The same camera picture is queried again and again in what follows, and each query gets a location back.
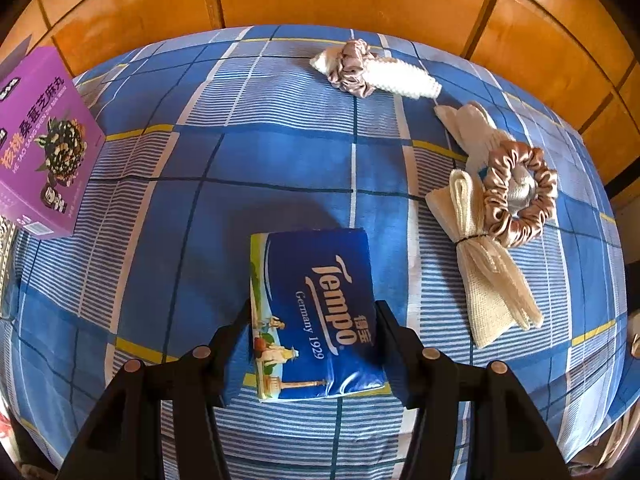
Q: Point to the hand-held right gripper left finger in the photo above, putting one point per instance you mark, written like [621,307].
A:
[235,380]

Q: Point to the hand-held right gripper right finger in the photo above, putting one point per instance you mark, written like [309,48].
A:
[402,390]

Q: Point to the blue tissue packet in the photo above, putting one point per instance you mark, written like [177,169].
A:
[310,300]

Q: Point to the beige gauze cloth bundle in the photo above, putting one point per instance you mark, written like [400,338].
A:
[480,280]

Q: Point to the champagne satin scrunchie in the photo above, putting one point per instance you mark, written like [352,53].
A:
[500,220]

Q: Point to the purple cardboard box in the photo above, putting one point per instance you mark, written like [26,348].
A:
[45,150]

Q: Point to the white waffle cloth roll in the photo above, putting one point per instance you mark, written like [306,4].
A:
[400,77]

